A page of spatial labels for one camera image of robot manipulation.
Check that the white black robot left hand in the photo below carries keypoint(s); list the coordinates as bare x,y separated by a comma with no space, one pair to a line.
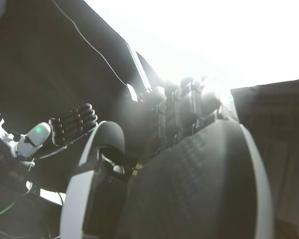
194,179

